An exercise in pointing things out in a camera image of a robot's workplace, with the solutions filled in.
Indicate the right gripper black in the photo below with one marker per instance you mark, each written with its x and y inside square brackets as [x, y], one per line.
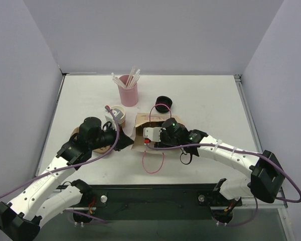
[156, 144]

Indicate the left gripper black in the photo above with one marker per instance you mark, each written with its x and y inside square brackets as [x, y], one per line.
[118, 139]

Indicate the stack of black lids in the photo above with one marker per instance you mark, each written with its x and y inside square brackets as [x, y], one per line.
[163, 104]

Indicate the pink cream paper gift bag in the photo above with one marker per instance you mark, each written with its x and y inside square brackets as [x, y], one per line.
[144, 120]

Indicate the stack of brown paper cups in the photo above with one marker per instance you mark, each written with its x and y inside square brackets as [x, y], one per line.
[120, 114]

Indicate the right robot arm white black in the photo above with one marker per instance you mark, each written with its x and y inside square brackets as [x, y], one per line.
[262, 171]

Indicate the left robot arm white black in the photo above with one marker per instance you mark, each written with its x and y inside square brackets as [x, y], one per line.
[24, 216]

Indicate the brown pulp cup carriers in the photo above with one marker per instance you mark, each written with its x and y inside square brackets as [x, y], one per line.
[98, 151]

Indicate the pink straw holder cup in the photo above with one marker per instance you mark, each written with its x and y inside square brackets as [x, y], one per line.
[128, 97]

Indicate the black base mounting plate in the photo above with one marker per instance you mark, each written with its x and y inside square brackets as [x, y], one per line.
[156, 202]

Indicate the white wrapped straws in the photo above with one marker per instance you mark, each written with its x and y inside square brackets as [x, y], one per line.
[132, 79]

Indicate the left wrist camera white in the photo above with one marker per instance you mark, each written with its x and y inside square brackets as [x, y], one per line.
[109, 118]

